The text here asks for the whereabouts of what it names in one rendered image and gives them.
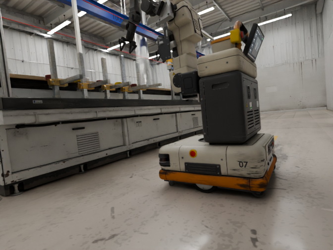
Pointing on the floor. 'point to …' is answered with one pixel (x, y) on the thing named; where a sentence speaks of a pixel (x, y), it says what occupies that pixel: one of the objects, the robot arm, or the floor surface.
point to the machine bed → (82, 137)
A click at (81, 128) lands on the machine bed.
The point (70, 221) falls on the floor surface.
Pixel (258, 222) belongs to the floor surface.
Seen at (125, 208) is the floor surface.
